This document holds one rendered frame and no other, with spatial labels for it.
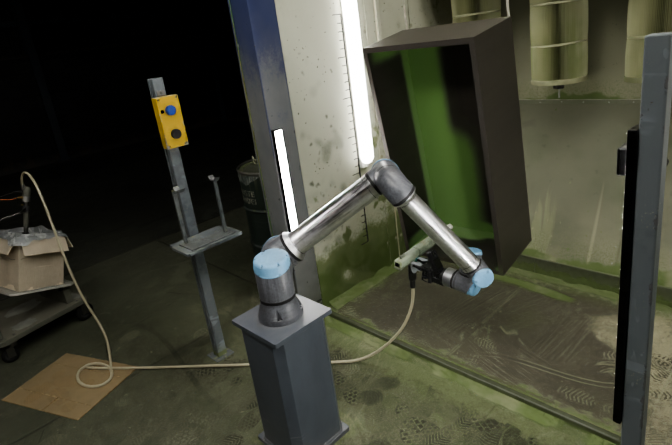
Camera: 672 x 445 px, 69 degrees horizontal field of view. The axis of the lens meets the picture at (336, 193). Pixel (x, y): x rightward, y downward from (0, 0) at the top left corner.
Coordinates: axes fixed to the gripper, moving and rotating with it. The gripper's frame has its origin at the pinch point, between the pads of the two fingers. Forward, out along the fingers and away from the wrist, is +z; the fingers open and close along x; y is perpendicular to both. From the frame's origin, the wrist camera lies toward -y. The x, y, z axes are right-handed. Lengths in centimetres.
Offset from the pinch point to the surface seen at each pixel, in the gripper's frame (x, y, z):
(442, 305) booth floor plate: 47, 61, 8
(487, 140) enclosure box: 21, -61, -27
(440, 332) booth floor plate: 22, 58, -5
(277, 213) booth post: -11, -5, 87
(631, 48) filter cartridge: 136, -85, -52
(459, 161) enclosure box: 60, -31, 7
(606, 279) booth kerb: 108, 45, -66
